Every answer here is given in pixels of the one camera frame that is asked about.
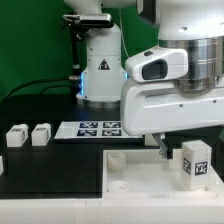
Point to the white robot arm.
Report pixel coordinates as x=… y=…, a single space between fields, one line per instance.
x=178 y=84

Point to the white marker plate with tags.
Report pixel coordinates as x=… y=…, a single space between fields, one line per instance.
x=92 y=130

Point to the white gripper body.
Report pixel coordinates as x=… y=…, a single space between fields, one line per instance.
x=158 y=107

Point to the white block at left edge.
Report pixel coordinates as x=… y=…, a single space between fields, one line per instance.
x=1 y=166

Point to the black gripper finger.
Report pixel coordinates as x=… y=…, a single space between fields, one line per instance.
x=165 y=152

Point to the black camera on mount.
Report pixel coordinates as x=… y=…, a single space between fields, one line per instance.
x=103 y=20

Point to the white square tabletop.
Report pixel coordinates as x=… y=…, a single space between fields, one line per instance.
x=144 y=174

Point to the white L-shaped obstacle fence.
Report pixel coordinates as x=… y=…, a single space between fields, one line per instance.
x=72 y=211

